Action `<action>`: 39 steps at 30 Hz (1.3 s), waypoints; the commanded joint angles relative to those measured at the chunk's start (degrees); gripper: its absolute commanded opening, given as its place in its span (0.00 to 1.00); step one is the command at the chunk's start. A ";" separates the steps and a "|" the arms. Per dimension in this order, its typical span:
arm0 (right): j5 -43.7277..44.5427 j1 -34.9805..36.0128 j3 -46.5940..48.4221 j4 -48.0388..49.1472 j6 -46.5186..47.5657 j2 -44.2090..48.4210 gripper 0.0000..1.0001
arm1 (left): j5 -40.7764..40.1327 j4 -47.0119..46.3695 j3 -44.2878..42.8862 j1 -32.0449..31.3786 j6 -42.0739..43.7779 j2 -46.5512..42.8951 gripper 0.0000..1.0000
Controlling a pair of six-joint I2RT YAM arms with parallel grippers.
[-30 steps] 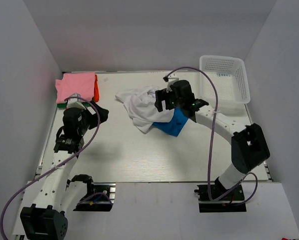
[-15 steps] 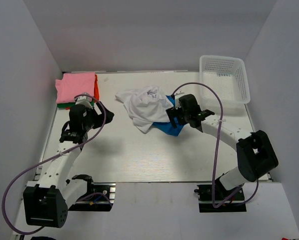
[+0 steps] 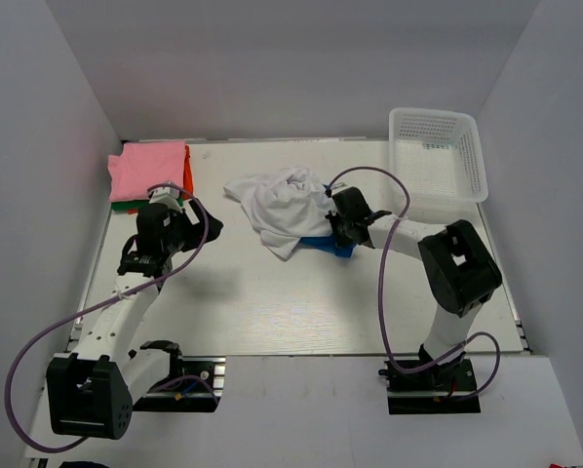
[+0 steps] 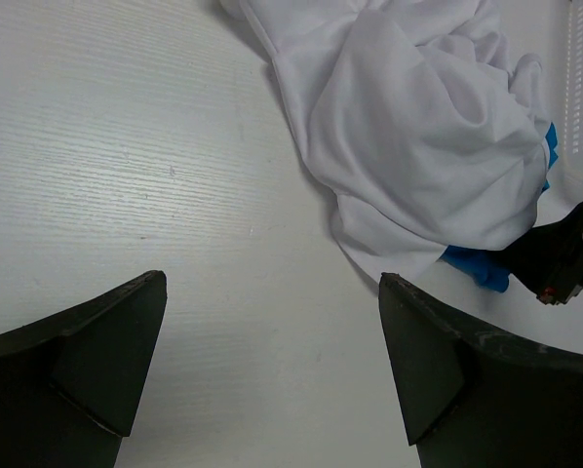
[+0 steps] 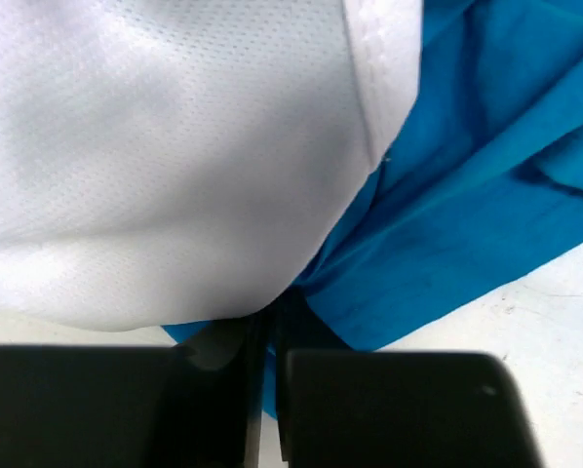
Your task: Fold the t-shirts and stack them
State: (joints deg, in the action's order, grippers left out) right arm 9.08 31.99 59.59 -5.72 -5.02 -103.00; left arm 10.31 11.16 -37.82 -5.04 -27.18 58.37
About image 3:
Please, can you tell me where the blue t shirt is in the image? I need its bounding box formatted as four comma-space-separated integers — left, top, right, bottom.
296, 182, 356, 258

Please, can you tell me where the white t shirt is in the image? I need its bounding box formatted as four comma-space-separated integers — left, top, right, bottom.
223, 166, 334, 260

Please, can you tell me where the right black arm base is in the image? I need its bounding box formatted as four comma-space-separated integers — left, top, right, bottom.
378, 359, 481, 415

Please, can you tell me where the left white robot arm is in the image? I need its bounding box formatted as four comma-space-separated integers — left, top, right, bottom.
46, 201, 223, 440

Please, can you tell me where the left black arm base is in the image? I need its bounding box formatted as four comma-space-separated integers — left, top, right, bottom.
134, 357, 226, 413

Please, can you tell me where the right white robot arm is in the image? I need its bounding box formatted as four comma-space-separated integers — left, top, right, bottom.
327, 187, 502, 389

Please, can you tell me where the folded green t shirt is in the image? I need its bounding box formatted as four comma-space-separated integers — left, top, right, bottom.
111, 200, 149, 214

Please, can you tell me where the folded pink t shirt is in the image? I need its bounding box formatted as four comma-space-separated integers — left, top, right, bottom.
107, 140, 185, 203

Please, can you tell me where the white plastic basket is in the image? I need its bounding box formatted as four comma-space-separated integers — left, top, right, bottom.
388, 107, 488, 211

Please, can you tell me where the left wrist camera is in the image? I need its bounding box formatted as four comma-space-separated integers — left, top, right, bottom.
147, 186, 182, 212

